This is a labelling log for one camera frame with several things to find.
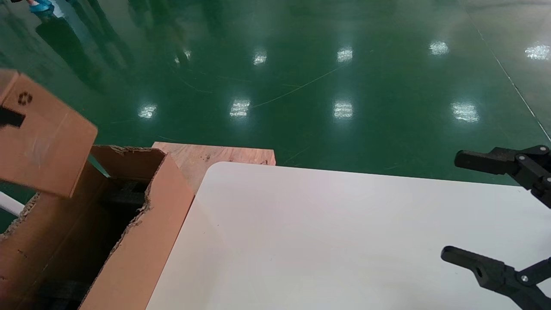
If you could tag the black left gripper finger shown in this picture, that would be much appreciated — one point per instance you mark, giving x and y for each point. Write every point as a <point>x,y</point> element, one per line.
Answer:
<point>10,117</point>

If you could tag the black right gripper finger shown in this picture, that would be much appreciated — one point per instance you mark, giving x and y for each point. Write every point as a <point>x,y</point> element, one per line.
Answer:
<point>529,168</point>
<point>495,275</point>

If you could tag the small brown cardboard box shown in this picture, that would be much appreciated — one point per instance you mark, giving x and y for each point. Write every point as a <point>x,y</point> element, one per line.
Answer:
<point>47,146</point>

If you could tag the large open cardboard box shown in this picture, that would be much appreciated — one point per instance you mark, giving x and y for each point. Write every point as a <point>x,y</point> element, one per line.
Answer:
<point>146,241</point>

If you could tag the white tube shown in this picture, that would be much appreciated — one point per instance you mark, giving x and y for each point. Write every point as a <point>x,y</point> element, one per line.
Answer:
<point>8,203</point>

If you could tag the wooden pallet board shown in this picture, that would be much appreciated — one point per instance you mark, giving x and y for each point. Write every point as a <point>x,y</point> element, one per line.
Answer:
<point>224,155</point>

